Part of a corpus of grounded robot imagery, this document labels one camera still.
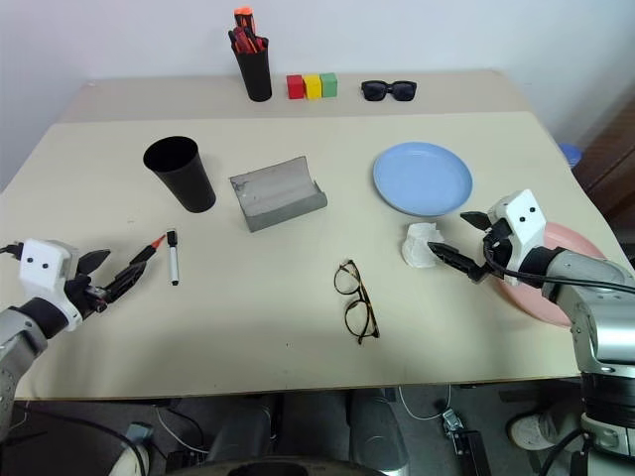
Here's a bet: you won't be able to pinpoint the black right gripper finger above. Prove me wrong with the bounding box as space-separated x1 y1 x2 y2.
427 241 485 279
459 210 493 231

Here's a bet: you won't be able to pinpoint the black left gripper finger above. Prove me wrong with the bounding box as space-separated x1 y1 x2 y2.
75 249 112 278
97 260 149 301

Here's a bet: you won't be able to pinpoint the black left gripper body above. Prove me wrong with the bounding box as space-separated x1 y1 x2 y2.
64 274 109 314

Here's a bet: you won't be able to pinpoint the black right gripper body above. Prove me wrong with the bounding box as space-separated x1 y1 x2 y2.
473 217 520 285

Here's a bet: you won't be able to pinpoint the crumpled white tissue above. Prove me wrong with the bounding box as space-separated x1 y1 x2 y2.
399 221 444 270

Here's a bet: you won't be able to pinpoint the white marker with black cap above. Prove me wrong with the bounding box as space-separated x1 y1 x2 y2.
166 229 182 288

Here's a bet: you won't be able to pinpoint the blue plate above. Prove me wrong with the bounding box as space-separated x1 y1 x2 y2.
372 141 474 218

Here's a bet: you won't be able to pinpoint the pink plate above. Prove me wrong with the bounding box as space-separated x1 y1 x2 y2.
490 221 611 328

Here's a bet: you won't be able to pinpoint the tortoiseshell eyeglasses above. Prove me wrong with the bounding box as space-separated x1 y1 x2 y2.
333 259 382 347

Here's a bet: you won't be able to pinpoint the blue plastic bin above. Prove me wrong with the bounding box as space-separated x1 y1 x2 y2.
557 142 583 171

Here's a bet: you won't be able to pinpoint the empty black cup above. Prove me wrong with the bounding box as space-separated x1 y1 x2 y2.
142 135 217 214

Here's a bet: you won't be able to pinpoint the brown wooden cabinet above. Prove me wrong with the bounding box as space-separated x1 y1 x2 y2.
570 96 635 227

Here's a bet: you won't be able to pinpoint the black sunglasses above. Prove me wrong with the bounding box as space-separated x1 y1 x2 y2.
360 79 419 103

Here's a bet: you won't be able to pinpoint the metal caster wheel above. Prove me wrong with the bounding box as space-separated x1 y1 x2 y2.
441 407 468 439

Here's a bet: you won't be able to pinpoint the grey open glasses case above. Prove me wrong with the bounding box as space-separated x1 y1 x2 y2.
228 156 328 234

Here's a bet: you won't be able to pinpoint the white shoe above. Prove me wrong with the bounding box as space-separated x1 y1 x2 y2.
506 412 565 451

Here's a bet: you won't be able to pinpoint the dark rounded robot leg shape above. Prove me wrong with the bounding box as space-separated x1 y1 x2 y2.
206 396 280 467
346 390 410 468

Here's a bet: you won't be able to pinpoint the black box on floor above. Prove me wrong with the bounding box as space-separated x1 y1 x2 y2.
451 429 493 476

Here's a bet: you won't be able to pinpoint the black pen holder cup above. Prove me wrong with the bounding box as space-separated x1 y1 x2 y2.
234 45 274 103

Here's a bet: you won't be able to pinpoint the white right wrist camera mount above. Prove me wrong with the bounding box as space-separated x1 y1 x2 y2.
486 188 548 288

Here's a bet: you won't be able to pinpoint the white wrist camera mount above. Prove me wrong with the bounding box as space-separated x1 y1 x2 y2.
18 238 83 333
486 188 548 288

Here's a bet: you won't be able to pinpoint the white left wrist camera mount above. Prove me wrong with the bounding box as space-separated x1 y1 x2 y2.
18 238 83 333

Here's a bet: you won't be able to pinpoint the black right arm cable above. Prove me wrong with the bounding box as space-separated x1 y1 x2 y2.
481 236 635 294

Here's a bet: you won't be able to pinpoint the black floor cable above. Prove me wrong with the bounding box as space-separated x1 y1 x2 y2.
12 409 151 476

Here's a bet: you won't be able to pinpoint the thin white floor cable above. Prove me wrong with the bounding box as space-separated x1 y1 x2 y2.
395 384 453 421

